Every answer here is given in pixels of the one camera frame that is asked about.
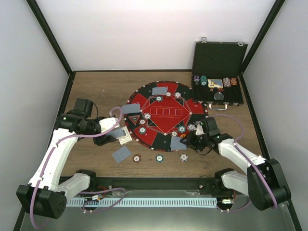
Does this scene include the dealt card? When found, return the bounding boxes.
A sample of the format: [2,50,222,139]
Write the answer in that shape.
[112,146,131,164]
[122,103,140,114]
[170,136,187,151]
[152,87,168,95]

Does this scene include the blue white chip stack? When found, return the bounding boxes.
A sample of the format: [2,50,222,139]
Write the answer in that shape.
[180,154,188,162]

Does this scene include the red brown chip stack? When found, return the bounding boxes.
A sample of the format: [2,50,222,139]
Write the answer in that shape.
[133,154,141,162]

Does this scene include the teal chip stack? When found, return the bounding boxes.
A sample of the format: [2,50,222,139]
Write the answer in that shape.
[200,76,207,86]
[155,155,164,163]

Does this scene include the playing card deck with box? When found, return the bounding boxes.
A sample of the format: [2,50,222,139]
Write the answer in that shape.
[106,129,126,139]

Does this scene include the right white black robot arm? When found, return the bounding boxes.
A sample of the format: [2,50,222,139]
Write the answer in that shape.
[180,117,291,211]

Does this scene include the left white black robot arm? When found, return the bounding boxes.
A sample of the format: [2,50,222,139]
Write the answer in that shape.
[16,98,123,219]

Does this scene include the white playing card box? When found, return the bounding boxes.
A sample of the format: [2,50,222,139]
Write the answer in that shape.
[118,127,132,145]

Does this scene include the triangular all in token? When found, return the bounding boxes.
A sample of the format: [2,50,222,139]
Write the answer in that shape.
[129,115,140,125]

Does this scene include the red dice in case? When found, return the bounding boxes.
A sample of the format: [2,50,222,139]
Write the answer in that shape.
[210,88,224,92]

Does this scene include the round red black poker mat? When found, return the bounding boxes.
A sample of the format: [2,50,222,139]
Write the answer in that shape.
[124,81,208,152]

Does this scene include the card deck in case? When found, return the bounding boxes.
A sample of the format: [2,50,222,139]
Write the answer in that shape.
[208,79,223,89]

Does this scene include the teal chip stack in case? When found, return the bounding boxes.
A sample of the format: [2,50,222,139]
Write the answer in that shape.
[200,76,207,86]

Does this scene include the white chip stack in case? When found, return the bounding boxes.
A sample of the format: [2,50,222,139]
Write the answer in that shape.
[223,77,231,88]

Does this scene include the black poker chip case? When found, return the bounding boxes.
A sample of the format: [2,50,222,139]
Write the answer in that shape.
[191,36,248,110]

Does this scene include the purple chip stack in case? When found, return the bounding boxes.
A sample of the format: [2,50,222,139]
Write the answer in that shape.
[193,76,200,85]

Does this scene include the orange chip stack in case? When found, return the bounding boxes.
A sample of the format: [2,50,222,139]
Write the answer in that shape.
[230,77,238,86]

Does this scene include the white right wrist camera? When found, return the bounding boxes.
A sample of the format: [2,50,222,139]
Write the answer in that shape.
[195,124,204,136]

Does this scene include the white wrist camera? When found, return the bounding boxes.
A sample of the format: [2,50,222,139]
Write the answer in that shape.
[99,117,120,133]
[195,124,204,136]

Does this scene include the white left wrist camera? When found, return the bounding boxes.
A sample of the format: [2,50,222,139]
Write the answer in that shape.
[99,117,120,133]

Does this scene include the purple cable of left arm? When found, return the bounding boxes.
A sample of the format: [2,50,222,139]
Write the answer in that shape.
[30,106,126,229]

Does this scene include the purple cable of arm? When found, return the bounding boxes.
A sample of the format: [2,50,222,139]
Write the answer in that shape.
[209,114,279,213]
[30,106,126,229]

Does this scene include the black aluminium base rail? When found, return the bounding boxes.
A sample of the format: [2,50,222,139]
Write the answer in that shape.
[91,177,233,195]

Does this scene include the light blue slotted cable duct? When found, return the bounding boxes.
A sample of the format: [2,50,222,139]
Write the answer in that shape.
[66,197,217,208]

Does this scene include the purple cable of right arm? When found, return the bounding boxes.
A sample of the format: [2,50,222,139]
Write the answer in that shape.
[209,114,279,213]

